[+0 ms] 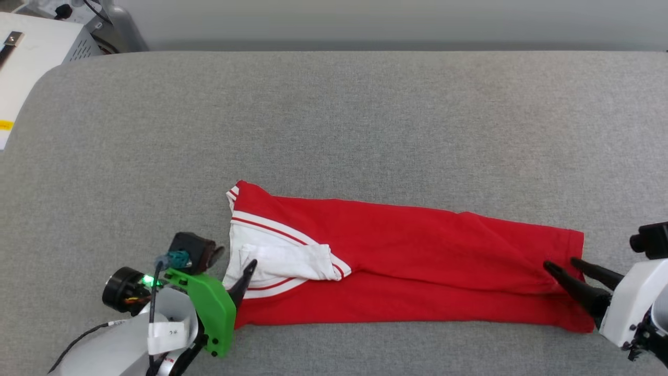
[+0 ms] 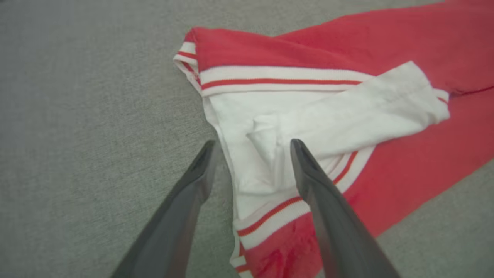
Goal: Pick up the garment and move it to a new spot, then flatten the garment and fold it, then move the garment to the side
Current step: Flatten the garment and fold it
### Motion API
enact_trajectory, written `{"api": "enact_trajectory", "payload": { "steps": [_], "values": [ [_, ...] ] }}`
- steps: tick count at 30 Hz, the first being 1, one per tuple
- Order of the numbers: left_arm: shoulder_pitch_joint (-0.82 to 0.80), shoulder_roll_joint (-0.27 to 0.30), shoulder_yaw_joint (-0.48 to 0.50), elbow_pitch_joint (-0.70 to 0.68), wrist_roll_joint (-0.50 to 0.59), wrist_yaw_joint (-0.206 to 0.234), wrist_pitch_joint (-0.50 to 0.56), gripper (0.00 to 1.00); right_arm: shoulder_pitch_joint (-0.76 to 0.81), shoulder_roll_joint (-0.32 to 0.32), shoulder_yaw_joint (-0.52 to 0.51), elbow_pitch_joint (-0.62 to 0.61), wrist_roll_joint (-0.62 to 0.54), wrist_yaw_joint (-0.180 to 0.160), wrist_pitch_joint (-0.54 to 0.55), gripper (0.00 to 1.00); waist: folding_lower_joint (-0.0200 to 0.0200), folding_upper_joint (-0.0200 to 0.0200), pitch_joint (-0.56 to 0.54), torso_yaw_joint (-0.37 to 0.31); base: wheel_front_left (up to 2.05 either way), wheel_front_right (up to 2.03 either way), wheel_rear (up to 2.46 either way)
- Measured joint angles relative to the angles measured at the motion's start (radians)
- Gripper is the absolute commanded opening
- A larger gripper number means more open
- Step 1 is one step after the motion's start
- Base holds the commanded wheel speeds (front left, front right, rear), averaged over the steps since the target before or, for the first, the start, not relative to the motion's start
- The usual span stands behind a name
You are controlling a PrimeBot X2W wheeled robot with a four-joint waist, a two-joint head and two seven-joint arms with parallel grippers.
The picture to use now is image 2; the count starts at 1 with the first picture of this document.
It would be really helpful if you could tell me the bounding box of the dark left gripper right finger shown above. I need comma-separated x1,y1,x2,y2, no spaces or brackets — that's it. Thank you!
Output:
290,139,400,278

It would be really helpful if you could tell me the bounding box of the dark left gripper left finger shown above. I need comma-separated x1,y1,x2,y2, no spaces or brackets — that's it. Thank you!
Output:
111,140,217,278

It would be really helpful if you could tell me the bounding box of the red and white hooded garment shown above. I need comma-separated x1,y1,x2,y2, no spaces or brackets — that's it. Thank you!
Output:
173,0,494,278

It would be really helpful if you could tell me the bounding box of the grey fabric sofa cushion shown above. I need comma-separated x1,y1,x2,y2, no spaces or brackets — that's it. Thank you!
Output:
0,0,494,278

